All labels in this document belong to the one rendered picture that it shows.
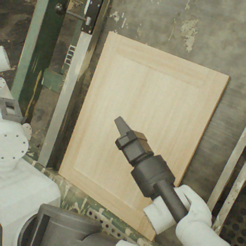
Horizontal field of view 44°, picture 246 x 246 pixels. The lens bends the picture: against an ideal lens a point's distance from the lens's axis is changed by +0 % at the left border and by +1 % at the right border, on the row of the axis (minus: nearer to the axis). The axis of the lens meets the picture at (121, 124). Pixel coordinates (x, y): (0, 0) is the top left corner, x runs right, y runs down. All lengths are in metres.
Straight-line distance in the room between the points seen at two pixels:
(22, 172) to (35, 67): 0.71
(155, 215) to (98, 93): 0.53
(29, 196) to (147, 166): 0.27
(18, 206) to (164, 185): 0.30
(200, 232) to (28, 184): 0.35
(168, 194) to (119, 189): 0.41
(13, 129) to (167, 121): 0.52
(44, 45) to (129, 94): 0.45
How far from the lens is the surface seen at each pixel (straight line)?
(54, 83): 1.30
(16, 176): 0.66
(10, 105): 0.68
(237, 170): 0.90
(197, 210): 0.68
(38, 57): 1.31
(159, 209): 0.72
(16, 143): 0.60
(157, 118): 0.98
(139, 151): 0.72
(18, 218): 0.60
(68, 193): 1.16
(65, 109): 1.15
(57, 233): 0.55
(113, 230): 1.08
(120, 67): 1.05
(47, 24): 1.29
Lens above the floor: 1.84
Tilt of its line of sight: 43 degrees down
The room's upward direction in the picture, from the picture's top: straight up
